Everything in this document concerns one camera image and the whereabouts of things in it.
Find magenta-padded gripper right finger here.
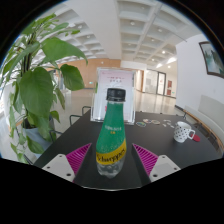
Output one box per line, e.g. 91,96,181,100
128,142,182,186

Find black metal chair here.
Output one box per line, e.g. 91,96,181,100
49,129,63,143
68,105,93,126

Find clear acrylic sign stand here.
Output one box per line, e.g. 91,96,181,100
90,67,137,126

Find green plastic drink bottle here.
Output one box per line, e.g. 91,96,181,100
95,87,128,179

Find green leafy plant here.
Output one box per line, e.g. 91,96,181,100
0,13,89,164

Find white polka dot mug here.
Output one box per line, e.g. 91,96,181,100
173,120,197,144

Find dark framed glass door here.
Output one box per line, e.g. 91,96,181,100
156,71,168,96

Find grey plant pot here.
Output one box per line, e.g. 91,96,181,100
22,116,56,158

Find framed landscape picture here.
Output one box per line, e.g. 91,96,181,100
198,41,224,80

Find ceiling lights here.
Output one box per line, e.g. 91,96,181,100
66,18,178,68

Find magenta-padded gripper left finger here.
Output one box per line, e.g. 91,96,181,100
41,142,98,186

